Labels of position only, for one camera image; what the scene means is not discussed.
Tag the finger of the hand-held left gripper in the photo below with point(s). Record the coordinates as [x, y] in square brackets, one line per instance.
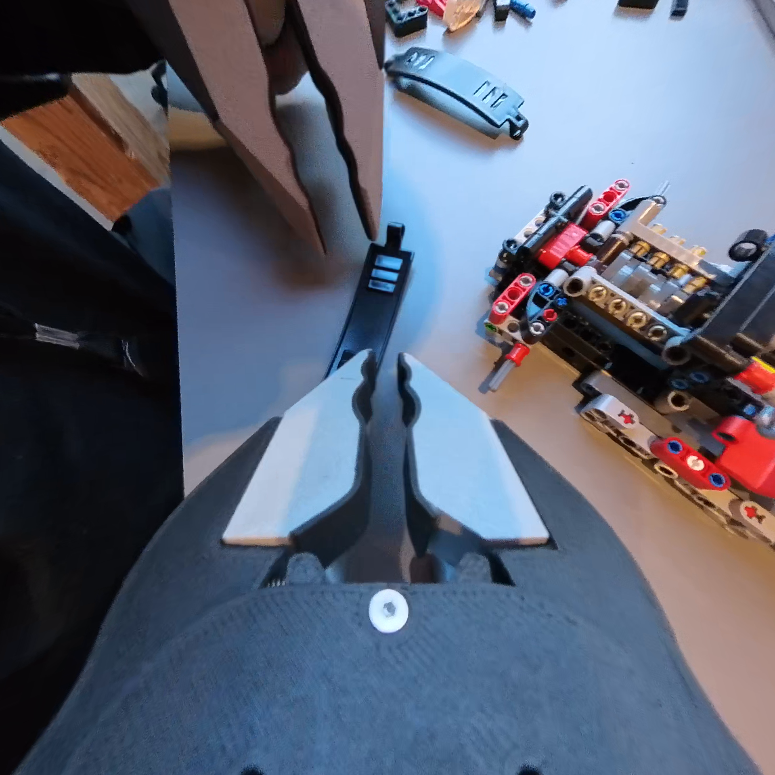
[242, 91]
[357, 72]

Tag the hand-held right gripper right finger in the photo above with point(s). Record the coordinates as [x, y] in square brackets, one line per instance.
[472, 478]

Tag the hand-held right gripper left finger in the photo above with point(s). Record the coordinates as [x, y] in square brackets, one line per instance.
[303, 478]

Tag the toy brick car model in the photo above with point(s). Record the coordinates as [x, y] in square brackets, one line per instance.
[636, 290]

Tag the black curved brick panel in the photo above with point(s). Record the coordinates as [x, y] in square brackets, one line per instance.
[454, 85]
[378, 303]

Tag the pile of loose toy bricks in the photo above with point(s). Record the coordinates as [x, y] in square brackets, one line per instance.
[409, 18]

